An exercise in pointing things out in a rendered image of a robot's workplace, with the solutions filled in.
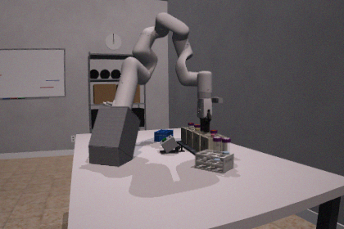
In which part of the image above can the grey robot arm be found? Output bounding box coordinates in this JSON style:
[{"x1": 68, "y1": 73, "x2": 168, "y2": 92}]
[{"x1": 102, "y1": 12, "x2": 223, "y2": 110}]

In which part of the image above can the white tube rack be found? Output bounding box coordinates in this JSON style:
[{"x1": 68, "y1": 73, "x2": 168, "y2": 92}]
[{"x1": 195, "y1": 150, "x2": 234, "y2": 173}]

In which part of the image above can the blue tube rack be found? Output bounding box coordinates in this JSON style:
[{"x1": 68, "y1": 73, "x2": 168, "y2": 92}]
[{"x1": 154, "y1": 129, "x2": 173, "y2": 141}]

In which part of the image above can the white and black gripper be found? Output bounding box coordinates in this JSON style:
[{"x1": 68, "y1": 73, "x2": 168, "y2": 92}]
[{"x1": 197, "y1": 97, "x2": 212, "y2": 132}]

